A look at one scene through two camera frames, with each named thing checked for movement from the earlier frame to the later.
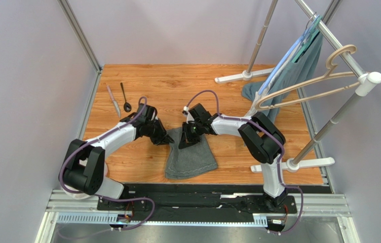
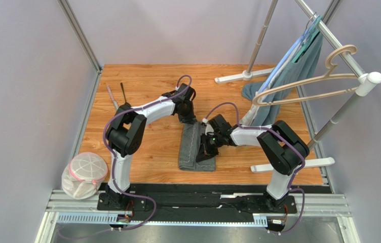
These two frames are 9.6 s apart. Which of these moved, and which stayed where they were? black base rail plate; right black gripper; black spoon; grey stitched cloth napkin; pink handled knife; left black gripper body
Moved: left black gripper body; grey stitched cloth napkin; right black gripper
Stayed: black spoon; black base rail plate; pink handled knife
